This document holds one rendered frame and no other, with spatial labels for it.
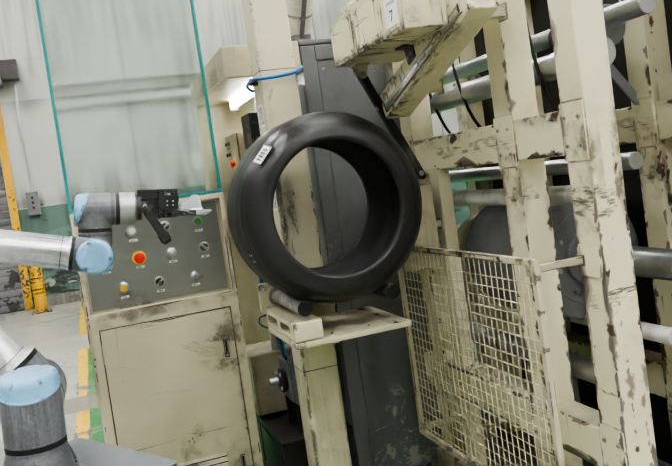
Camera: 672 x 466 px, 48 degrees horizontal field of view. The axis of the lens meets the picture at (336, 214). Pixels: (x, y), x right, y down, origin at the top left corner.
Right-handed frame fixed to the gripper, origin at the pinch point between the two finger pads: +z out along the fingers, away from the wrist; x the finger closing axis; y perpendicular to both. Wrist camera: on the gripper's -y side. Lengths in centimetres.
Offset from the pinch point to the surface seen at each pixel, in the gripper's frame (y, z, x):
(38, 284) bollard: -95, -100, 852
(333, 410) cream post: -70, 45, 27
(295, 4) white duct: 83, 50, 75
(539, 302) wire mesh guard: -24, 72, -60
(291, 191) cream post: 6.1, 32.9, 27.2
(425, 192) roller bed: 4, 80, 20
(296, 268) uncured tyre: -16.7, 23.3, -12.1
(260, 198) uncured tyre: 3.7, 13.5, -11.8
